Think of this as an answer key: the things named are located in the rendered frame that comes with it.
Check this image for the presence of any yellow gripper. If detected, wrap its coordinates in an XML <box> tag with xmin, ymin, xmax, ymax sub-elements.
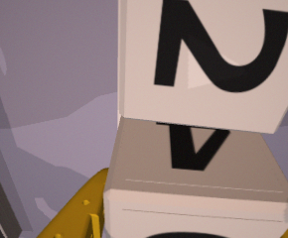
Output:
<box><xmin>37</xmin><ymin>168</ymin><xmax>109</xmax><ymax>238</ymax></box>

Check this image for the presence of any beige cube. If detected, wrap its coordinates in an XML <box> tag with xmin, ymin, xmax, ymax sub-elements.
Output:
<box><xmin>103</xmin><ymin>116</ymin><xmax>288</xmax><ymax>238</ymax></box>
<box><xmin>119</xmin><ymin>0</ymin><xmax>288</xmax><ymax>135</ymax></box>

